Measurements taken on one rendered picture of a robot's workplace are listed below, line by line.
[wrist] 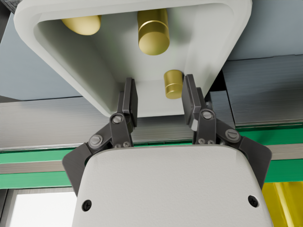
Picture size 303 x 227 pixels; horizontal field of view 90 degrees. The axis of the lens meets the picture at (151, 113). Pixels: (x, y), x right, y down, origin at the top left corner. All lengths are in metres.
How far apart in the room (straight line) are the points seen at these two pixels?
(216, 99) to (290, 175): 0.16
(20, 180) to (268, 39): 0.57
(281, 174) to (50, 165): 0.45
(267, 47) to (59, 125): 0.46
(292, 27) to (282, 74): 0.07
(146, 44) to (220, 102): 0.16
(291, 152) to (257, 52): 0.18
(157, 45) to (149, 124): 0.21
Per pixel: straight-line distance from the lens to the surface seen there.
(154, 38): 0.17
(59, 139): 0.42
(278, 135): 0.32
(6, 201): 0.77
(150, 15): 0.18
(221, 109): 0.28
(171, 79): 0.28
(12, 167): 0.50
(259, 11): 0.28
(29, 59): 0.35
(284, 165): 0.32
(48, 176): 0.44
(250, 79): 0.32
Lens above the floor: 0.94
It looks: 20 degrees down
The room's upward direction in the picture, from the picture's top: 177 degrees clockwise
